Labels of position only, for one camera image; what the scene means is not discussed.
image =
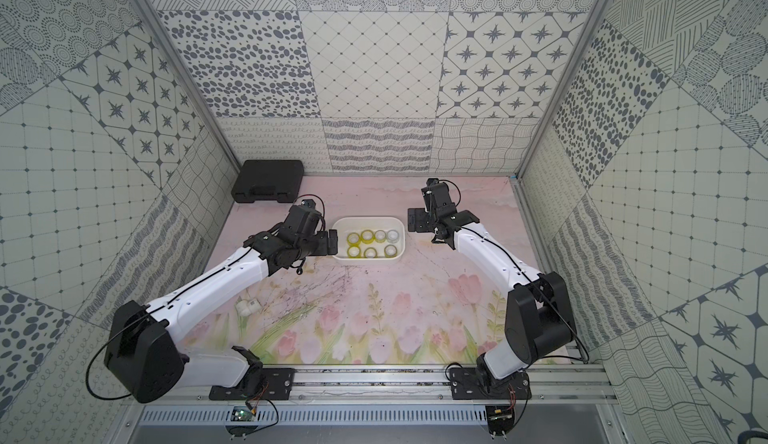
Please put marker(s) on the yellow tape roll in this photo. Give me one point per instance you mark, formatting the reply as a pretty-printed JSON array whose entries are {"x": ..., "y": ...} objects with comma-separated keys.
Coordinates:
[
  {"x": 367, "y": 236},
  {"x": 353, "y": 239},
  {"x": 370, "y": 253},
  {"x": 354, "y": 251},
  {"x": 390, "y": 251}
]

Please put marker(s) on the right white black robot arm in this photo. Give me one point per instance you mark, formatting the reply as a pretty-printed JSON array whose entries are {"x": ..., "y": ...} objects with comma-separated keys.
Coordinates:
[{"x": 538, "y": 318}]

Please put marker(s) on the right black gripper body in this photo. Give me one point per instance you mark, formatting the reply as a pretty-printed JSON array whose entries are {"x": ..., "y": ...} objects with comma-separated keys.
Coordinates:
[{"x": 422, "y": 219}]

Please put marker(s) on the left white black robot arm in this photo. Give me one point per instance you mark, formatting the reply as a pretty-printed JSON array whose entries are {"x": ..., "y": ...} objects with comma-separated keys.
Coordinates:
[{"x": 143, "y": 351}]

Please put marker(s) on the right controller board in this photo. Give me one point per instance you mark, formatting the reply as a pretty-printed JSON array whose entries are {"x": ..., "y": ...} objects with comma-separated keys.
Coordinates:
[{"x": 500, "y": 420}]

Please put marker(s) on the left green circuit board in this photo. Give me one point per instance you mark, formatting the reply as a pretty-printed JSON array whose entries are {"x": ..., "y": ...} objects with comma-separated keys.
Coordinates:
[{"x": 242, "y": 414}]

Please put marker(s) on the aluminium mounting rail frame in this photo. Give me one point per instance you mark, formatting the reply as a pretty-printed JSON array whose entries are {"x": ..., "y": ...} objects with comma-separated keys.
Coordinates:
[{"x": 382, "y": 384}]

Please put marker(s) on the white plastic storage box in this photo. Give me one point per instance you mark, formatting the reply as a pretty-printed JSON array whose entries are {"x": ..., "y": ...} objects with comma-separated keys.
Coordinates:
[{"x": 380, "y": 226}]

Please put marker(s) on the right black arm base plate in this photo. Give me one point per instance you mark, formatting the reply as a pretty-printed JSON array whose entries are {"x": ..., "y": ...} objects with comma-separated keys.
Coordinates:
[{"x": 469, "y": 383}]

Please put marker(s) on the black plastic tool case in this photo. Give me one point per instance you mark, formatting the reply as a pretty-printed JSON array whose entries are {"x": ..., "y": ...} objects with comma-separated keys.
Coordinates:
[{"x": 268, "y": 180}]

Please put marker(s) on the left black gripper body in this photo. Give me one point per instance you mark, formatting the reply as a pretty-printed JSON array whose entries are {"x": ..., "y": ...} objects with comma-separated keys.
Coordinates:
[{"x": 327, "y": 243}]

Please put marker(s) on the small white object on table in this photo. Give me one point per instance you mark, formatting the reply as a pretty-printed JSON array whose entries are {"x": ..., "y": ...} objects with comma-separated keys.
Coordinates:
[{"x": 247, "y": 308}]

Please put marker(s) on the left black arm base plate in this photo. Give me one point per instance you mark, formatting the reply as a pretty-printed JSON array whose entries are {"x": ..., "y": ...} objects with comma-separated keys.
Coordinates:
[{"x": 266, "y": 383}]

